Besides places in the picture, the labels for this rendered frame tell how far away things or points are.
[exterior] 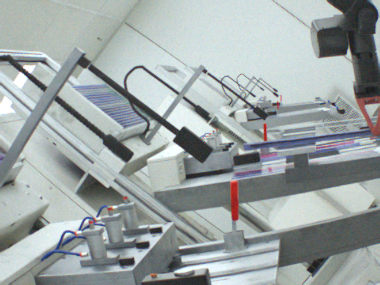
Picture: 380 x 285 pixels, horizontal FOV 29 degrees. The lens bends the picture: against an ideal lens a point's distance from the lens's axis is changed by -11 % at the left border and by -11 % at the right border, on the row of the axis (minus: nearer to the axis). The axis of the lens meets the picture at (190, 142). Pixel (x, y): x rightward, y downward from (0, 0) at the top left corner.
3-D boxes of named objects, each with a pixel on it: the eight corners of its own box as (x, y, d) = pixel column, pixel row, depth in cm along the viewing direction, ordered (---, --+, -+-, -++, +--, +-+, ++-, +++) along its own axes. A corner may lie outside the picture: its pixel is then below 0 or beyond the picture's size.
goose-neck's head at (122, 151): (136, 152, 112) (110, 132, 112) (133, 153, 110) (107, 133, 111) (128, 162, 112) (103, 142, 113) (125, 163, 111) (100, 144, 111)
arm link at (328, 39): (376, 11, 125) (359, -12, 132) (319, 13, 125) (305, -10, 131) (376, 64, 133) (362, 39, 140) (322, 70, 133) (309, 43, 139)
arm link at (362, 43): (374, 20, 132) (366, 21, 137) (342, 22, 131) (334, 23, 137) (381, 56, 133) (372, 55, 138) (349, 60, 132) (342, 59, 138)
